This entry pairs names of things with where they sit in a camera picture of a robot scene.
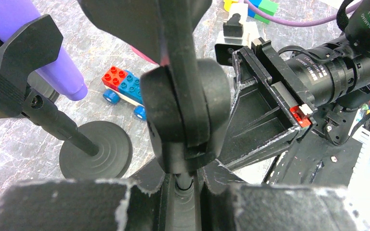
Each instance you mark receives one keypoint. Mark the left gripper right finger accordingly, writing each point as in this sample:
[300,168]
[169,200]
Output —
[228,203]

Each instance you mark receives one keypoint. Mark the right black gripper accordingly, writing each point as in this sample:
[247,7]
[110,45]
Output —
[271,108]

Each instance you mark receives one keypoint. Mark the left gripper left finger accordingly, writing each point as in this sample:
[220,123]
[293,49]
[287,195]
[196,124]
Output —
[142,202]

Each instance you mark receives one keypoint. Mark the black microphone stand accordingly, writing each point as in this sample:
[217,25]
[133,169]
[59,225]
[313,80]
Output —
[98,149]
[187,100]

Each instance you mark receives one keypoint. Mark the pink toy microphone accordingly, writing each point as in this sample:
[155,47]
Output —
[143,56]

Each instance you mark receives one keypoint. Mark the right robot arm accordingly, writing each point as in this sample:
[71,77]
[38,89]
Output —
[336,73]

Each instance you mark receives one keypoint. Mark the purple toy microphone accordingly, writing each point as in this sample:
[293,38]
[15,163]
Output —
[62,74]

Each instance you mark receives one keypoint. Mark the red blue toy car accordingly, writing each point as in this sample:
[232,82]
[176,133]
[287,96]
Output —
[124,85]

